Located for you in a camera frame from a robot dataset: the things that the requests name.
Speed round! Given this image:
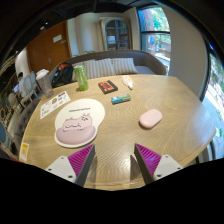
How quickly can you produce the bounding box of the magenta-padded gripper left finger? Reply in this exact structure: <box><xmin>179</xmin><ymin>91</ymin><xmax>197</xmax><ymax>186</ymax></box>
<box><xmin>44</xmin><ymin>143</ymin><xmax>97</xmax><ymax>188</ymax></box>

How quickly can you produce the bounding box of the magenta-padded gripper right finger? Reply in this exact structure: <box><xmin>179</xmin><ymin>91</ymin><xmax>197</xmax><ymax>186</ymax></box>
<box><xmin>134</xmin><ymin>142</ymin><xmax>184</xmax><ymax>185</ymax></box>

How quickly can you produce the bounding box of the pink computer mouse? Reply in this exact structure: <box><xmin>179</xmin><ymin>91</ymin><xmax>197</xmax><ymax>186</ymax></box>
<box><xmin>138</xmin><ymin>108</ymin><xmax>163</xmax><ymax>130</ymax></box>

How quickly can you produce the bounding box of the white mouse pad pink hippo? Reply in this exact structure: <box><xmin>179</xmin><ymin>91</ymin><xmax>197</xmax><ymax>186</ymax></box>
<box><xmin>53</xmin><ymin>98</ymin><xmax>106</xmax><ymax>149</ymax></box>

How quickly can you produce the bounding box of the yellow sticker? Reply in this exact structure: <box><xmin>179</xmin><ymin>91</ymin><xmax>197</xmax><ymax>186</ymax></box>
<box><xmin>19</xmin><ymin>142</ymin><xmax>30</xmax><ymax>163</ymax></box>

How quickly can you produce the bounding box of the grey tufted chair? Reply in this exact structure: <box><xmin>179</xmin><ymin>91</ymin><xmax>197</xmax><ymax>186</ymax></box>
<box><xmin>11</xmin><ymin>99</ymin><xmax>39</xmax><ymax>148</ymax></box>

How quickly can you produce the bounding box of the white sticker sheet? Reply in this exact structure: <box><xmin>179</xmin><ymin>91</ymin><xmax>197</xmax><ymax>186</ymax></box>
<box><xmin>39</xmin><ymin>90</ymin><xmax>72</xmax><ymax>120</ymax></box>

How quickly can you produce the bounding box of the green blue gum pack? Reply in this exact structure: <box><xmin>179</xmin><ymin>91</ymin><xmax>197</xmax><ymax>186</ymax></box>
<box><xmin>110</xmin><ymin>93</ymin><xmax>132</xmax><ymax>105</ymax></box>

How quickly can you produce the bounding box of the green drink can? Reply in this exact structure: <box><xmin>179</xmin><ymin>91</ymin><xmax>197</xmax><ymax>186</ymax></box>
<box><xmin>73</xmin><ymin>64</ymin><xmax>90</xmax><ymax>92</ymax></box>

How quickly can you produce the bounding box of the black backpack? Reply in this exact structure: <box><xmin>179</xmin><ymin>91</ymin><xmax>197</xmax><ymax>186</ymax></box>
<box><xmin>51</xmin><ymin>63</ymin><xmax>75</xmax><ymax>89</ymax></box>

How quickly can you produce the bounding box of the white tube with orange label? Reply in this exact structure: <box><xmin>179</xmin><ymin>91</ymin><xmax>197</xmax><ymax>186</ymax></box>
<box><xmin>121</xmin><ymin>74</ymin><xmax>134</xmax><ymax>91</ymax></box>

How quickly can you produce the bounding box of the black box with orange print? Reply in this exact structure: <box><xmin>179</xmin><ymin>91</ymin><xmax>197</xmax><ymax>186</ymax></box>
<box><xmin>97</xmin><ymin>79</ymin><xmax>119</xmax><ymax>95</ymax></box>

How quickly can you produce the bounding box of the person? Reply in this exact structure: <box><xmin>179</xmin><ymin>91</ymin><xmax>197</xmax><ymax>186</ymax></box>
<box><xmin>14</xmin><ymin>71</ymin><xmax>27</xmax><ymax>98</ymax></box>

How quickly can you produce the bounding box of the grey curved sofa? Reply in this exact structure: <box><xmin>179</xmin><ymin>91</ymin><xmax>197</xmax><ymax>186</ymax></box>
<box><xmin>49</xmin><ymin>49</ymin><xmax>167</xmax><ymax>88</ymax></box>

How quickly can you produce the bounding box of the brown wooden door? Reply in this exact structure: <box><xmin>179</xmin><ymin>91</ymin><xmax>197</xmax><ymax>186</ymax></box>
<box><xmin>26</xmin><ymin>21</ymin><xmax>72</xmax><ymax>74</ymax></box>

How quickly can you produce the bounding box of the dark-framed window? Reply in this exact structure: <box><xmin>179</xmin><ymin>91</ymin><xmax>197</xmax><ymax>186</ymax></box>
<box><xmin>137</xmin><ymin>5</ymin><xmax>172</xmax><ymax>74</ymax></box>

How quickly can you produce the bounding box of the glass-door cabinet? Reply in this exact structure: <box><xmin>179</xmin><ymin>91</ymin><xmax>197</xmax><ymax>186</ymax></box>
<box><xmin>99</xmin><ymin>17</ymin><xmax>133</xmax><ymax>52</ymax></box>

